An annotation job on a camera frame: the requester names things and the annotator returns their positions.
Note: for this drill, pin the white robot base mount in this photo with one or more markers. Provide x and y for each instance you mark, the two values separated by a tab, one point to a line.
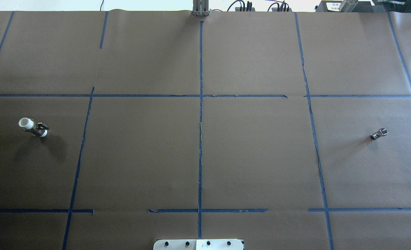
199	244

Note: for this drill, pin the white PPR valve with metal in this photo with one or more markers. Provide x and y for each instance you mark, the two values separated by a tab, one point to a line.
31	126

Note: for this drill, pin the dark equipment box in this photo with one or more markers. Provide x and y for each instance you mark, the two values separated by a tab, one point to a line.
352	6

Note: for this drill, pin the small metal pipe fitting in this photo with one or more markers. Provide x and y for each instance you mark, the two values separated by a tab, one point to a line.
378	134

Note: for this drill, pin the aluminium frame post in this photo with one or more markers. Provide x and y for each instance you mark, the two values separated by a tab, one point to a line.
200	8

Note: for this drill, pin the black cable cluster left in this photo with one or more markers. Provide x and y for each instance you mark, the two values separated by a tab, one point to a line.
241	6

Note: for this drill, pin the black cable cluster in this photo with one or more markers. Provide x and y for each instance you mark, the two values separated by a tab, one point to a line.
279	6
241	6

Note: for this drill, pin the black cable cluster right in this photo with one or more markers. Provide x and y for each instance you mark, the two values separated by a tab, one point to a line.
279	6

